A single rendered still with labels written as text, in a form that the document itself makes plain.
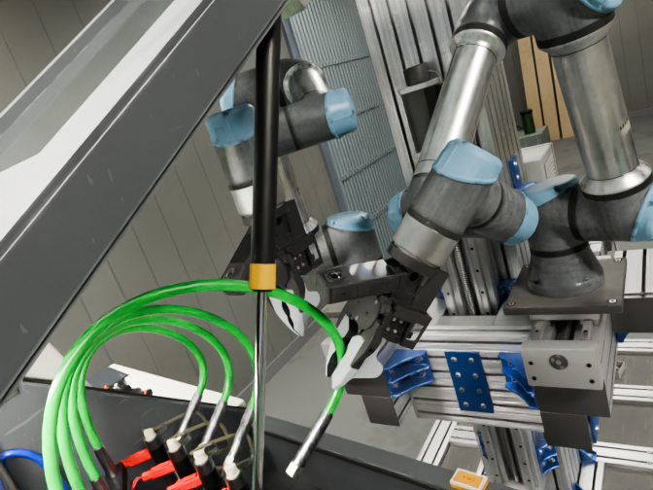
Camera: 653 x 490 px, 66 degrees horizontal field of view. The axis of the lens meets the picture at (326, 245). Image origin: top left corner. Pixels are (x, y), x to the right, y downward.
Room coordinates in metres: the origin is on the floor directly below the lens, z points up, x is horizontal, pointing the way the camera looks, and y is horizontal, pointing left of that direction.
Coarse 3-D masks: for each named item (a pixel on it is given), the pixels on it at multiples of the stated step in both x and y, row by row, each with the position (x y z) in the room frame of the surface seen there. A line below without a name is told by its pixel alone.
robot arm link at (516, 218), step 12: (504, 192) 0.61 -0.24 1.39; (516, 192) 0.64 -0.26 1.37; (504, 204) 0.61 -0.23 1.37; (516, 204) 0.62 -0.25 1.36; (528, 204) 0.64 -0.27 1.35; (492, 216) 0.60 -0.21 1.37; (504, 216) 0.61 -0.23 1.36; (516, 216) 0.62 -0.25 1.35; (528, 216) 0.63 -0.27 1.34; (468, 228) 0.66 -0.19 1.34; (480, 228) 0.62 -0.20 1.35; (492, 228) 0.62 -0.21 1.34; (504, 228) 0.62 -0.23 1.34; (516, 228) 0.63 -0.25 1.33; (528, 228) 0.64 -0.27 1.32; (504, 240) 0.65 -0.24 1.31; (516, 240) 0.65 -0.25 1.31
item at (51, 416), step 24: (168, 288) 0.55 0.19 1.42; (192, 288) 0.56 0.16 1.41; (216, 288) 0.57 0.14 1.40; (240, 288) 0.58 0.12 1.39; (120, 312) 0.53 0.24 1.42; (312, 312) 0.61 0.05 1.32; (96, 336) 0.52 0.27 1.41; (336, 336) 0.61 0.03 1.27; (72, 360) 0.50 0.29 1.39; (48, 408) 0.49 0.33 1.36; (48, 432) 0.48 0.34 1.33; (48, 456) 0.48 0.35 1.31; (48, 480) 0.48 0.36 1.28
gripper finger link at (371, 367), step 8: (360, 336) 0.59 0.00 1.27; (352, 344) 0.60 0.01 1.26; (360, 344) 0.58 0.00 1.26; (352, 352) 0.59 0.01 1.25; (376, 352) 0.60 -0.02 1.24; (344, 360) 0.60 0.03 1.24; (352, 360) 0.58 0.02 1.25; (368, 360) 0.60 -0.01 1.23; (376, 360) 0.60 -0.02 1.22; (336, 368) 0.60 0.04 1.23; (344, 368) 0.59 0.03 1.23; (352, 368) 0.58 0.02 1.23; (360, 368) 0.59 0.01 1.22; (368, 368) 0.60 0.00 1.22; (376, 368) 0.60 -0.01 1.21; (336, 376) 0.60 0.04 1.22; (344, 376) 0.59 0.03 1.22; (352, 376) 0.59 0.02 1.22; (360, 376) 0.60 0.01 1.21; (368, 376) 0.60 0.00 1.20; (376, 376) 0.60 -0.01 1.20; (336, 384) 0.60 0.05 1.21; (344, 384) 0.59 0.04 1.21
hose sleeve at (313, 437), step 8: (320, 416) 0.60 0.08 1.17; (328, 416) 0.59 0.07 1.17; (320, 424) 0.59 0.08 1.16; (328, 424) 0.59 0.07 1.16; (312, 432) 0.59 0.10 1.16; (320, 432) 0.59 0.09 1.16; (304, 440) 0.59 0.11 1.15; (312, 440) 0.58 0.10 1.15; (304, 448) 0.58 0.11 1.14; (312, 448) 0.58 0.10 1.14; (296, 456) 0.58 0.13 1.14; (304, 456) 0.57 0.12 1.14; (296, 464) 0.57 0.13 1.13; (304, 464) 0.57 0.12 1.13
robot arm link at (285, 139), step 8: (280, 112) 0.83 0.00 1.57; (280, 120) 0.82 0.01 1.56; (280, 128) 0.81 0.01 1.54; (288, 128) 0.81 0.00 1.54; (280, 136) 0.81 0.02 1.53; (288, 136) 0.81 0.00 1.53; (280, 144) 0.82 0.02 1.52; (288, 144) 0.82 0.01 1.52; (280, 152) 0.83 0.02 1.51; (288, 152) 0.83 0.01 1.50
